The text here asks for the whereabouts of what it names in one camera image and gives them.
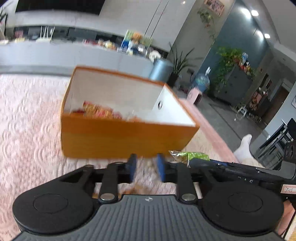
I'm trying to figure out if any black dining table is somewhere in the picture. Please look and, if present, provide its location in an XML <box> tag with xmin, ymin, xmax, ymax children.
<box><xmin>258</xmin><ymin>118</ymin><xmax>296</xmax><ymax>161</ymax></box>

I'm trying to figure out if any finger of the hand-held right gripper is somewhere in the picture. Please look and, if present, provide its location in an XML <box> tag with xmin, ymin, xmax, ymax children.
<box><xmin>189</xmin><ymin>158</ymin><xmax>232</xmax><ymax>172</ymax></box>

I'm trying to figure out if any pink stool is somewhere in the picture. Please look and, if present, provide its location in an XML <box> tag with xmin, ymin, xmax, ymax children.
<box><xmin>186</xmin><ymin>89</ymin><xmax>203</xmax><ymax>105</ymax></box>

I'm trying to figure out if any white stool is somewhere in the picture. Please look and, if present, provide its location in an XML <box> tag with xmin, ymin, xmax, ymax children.
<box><xmin>237</xmin><ymin>104</ymin><xmax>248</xmax><ymax>120</ymax></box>

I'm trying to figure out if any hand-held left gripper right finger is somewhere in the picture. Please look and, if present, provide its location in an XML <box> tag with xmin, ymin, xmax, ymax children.
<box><xmin>157</xmin><ymin>153</ymin><xmax>224</xmax><ymax>204</ymax></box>

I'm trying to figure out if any green snack packet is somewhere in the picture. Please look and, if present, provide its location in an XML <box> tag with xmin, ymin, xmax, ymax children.
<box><xmin>168</xmin><ymin>151</ymin><xmax>210</xmax><ymax>166</ymax></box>

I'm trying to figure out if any pink lace bedspread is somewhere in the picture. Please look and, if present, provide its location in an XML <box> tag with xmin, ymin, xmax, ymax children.
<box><xmin>0</xmin><ymin>74</ymin><xmax>240</xmax><ymax>238</ymax></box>

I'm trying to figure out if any grey cabinet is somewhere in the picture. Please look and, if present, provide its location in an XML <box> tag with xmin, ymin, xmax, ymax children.
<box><xmin>214</xmin><ymin>63</ymin><xmax>253</xmax><ymax>106</ymax></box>

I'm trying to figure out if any black television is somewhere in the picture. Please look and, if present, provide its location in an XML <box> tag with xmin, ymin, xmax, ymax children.
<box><xmin>15</xmin><ymin>0</ymin><xmax>106</xmax><ymax>16</ymax></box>

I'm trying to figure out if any framed wall picture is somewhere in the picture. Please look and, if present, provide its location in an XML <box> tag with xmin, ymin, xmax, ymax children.
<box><xmin>204</xmin><ymin>0</ymin><xmax>225</xmax><ymax>17</ymax></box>

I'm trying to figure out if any orange cardboard box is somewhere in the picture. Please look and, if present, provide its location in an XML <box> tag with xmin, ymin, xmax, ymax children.
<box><xmin>60</xmin><ymin>66</ymin><xmax>201</xmax><ymax>159</ymax></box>

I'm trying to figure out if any white router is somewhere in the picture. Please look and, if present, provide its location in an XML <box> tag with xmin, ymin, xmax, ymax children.
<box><xmin>36</xmin><ymin>25</ymin><xmax>55</xmax><ymax>43</ymax></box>

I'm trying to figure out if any blue water jug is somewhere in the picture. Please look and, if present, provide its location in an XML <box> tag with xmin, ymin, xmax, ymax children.
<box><xmin>194</xmin><ymin>67</ymin><xmax>211</xmax><ymax>92</ymax></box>

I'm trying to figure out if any red snack packet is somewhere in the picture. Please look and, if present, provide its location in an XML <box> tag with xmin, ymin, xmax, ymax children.
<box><xmin>81</xmin><ymin>101</ymin><xmax>114</xmax><ymax>119</ymax></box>

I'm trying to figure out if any grey trash can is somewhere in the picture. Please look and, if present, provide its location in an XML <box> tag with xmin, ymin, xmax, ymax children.
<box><xmin>149</xmin><ymin>58</ymin><xmax>174</xmax><ymax>82</ymax></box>

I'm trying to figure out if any person's white sock foot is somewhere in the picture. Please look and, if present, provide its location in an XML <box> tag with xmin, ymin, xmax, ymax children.
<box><xmin>233</xmin><ymin>134</ymin><xmax>255</xmax><ymax>163</ymax></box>

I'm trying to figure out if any tall potted plant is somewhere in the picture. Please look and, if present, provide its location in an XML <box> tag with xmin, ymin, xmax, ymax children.
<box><xmin>167</xmin><ymin>42</ymin><xmax>195</xmax><ymax>88</ymax></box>

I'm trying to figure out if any hanging vine plant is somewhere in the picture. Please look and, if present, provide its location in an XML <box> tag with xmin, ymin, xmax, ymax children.
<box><xmin>197</xmin><ymin>8</ymin><xmax>217</xmax><ymax>45</ymax></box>

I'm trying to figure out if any plush toy gift box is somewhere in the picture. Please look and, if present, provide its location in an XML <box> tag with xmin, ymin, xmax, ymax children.
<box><xmin>121</xmin><ymin>30</ymin><xmax>154</xmax><ymax>55</ymax></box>

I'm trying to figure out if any clear packet of red dates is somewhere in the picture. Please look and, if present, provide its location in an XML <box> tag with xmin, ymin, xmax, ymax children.
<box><xmin>122</xmin><ymin>160</ymin><xmax>167</xmax><ymax>195</ymax></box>

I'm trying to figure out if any grey television console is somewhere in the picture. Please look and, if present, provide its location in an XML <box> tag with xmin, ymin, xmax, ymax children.
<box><xmin>0</xmin><ymin>39</ymin><xmax>155</xmax><ymax>77</ymax></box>

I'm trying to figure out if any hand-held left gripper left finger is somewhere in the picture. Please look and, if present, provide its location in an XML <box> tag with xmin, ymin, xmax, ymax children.
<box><xmin>57</xmin><ymin>153</ymin><xmax>138</xmax><ymax>204</ymax></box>

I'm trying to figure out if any green climbing plant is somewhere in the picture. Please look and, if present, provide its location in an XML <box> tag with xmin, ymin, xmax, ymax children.
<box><xmin>211</xmin><ymin>46</ymin><xmax>246</xmax><ymax>93</ymax></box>

